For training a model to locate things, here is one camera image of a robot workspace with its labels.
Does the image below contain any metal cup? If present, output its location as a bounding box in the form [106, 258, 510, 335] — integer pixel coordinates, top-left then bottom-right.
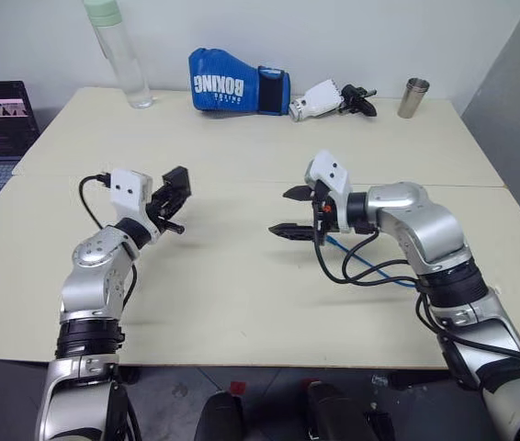
[396, 76, 431, 119]

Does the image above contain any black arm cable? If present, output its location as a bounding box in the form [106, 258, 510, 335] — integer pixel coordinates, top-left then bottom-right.
[78, 172, 140, 322]
[311, 200, 520, 391]

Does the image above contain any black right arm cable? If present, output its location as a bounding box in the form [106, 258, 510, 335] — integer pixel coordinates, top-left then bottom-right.
[311, 200, 520, 391]

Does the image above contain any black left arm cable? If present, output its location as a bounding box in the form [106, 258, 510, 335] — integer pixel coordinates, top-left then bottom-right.
[78, 172, 140, 322]

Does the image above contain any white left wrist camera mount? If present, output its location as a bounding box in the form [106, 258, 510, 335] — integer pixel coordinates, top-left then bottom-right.
[108, 168, 160, 242]

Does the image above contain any spare white and black gripper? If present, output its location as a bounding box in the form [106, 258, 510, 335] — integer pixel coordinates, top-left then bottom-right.
[287, 78, 379, 123]

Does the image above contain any small dark rounded shape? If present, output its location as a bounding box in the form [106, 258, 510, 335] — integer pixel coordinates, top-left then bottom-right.
[198, 390, 245, 441]

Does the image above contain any blue boxing glove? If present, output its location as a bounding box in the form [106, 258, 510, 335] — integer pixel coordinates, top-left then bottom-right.
[187, 47, 292, 117]

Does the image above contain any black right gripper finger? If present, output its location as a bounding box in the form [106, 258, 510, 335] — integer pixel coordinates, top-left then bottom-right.
[267, 221, 319, 243]
[281, 184, 315, 202]

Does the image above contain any blue Ethernet cable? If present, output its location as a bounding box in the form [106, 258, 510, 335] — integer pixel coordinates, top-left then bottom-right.
[324, 234, 421, 289]

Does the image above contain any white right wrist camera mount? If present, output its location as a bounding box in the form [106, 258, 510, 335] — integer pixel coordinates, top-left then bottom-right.
[304, 150, 354, 233]

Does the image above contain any large dark rounded shape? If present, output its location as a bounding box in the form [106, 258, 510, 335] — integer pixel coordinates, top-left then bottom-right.
[304, 379, 397, 441]

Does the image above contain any clear bottle with green cap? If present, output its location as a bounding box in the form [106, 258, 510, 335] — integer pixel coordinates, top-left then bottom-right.
[82, 0, 154, 110]

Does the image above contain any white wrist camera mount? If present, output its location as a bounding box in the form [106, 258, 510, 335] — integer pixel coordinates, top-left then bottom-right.
[108, 168, 160, 242]
[304, 150, 354, 233]

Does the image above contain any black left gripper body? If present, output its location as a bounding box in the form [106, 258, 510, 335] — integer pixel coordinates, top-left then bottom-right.
[145, 182, 187, 233]

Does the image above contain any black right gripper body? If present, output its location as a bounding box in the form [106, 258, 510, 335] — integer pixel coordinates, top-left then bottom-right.
[310, 179, 337, 245]

